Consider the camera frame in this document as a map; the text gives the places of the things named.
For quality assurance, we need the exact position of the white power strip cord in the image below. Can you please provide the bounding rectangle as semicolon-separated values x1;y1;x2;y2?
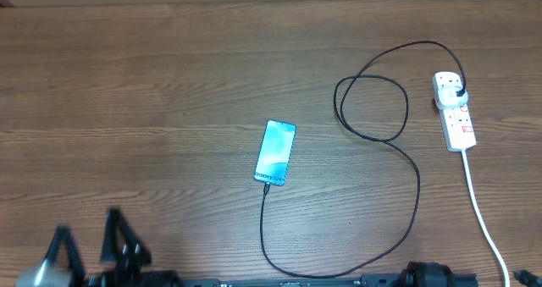
460;149;512;287

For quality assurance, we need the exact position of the white power extension strip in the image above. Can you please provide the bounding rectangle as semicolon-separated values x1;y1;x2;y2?
432;71;476;152

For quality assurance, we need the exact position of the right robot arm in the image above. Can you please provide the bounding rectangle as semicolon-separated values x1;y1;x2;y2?
400;262;456;287

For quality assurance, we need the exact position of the black USB charging cable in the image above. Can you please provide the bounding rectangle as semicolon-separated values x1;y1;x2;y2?
259;40;467;279

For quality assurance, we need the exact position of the blue Samsung Galaxy smartphone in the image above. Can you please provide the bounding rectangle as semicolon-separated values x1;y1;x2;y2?
253;119;296;186

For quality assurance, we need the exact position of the white charger plug adapter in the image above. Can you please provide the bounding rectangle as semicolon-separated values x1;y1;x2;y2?
434;88;468;110

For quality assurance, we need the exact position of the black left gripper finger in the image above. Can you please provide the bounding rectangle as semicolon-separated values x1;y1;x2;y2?
100;207;152;272
41;224;86;279

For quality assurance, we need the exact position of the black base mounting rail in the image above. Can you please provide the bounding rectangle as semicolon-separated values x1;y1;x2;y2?
139;269;479;287

